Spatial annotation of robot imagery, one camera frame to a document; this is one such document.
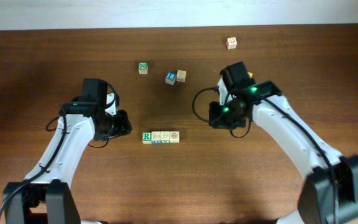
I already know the wooden block red side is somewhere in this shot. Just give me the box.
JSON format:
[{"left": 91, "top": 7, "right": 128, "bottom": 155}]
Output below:
[{"left": 226, "top": 37, "right": 237, "bottom": 50}]

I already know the wooden block red drawing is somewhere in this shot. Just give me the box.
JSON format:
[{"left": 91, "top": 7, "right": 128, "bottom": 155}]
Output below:
[{"left": 170, "top": 131, "right": 180, "bottom": 143}]

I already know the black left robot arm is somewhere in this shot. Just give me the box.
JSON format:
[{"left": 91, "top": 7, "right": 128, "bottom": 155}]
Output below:
[{"left": 0, "top": 98, "right": 132, "bottom": 223}]

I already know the wooden block blue side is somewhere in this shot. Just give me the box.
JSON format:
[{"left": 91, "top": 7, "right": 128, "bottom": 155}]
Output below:
[{"left": 151, "top": 131, "right": 162, "bottom": 144}]

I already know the green R block far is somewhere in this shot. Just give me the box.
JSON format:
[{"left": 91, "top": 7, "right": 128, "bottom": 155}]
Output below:
[{"left": 138, "top": 62, "right": 148, "bottom": 75}]

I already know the plain wooden block front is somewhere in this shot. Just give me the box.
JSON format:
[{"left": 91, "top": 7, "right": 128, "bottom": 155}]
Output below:
[{"left": 160, "top": 131, "right": 170, "bottom": 143}]

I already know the blue L wooden block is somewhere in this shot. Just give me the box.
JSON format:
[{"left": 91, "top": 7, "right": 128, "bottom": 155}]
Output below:
[{"left": 165, "top": 72, "right": 177, "bottom": 85}]

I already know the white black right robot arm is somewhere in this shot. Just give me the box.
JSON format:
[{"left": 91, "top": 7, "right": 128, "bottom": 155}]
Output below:
[{"left": 210, "top": 80, "right": 358, "bottom": 223}]

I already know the plain wooden block centre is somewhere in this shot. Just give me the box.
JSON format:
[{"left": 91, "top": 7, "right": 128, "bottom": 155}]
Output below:
[{"left": 177, "top": 70, "right": 186, "bottom": 82}]

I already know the green R wooden block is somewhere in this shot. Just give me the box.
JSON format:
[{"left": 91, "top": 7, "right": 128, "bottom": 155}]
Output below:
[{"left": 142, "top": 132, "right": 152, "bottom": 144}]

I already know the plain wooden block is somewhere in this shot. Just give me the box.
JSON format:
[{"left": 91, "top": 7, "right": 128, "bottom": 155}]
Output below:
[
  {"left": 160, "top": 131, "right": 170, "bottom": 143},
  {"left": 177, "top": 70, "right": 186, "bottom": 82}
]

